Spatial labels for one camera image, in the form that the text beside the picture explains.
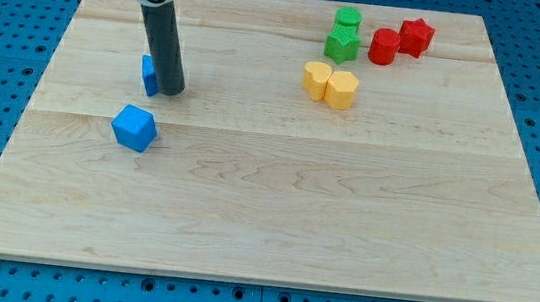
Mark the blue flat block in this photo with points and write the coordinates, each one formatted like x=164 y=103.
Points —
x=149 y=76

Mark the yellow hexagon block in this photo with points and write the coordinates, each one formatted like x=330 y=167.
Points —
x=340 y=90

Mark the light wooden board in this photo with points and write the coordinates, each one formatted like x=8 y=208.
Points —
x=419 y=191

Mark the blue cube block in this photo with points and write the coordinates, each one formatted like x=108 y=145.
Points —
x=134 y=128

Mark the yellow heart block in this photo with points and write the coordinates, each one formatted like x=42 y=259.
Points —
x=315 y=77

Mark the green cylinder block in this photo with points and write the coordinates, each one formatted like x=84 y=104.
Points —
x=350 y=17

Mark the red star block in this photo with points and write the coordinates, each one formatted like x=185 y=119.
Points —
x=416 y=36

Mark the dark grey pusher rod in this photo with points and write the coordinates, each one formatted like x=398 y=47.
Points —
x=163 y=42

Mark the green star block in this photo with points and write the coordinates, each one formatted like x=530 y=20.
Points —
x=342 y=44

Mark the red cylinder block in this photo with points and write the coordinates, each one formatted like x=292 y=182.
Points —
x=384 y=46

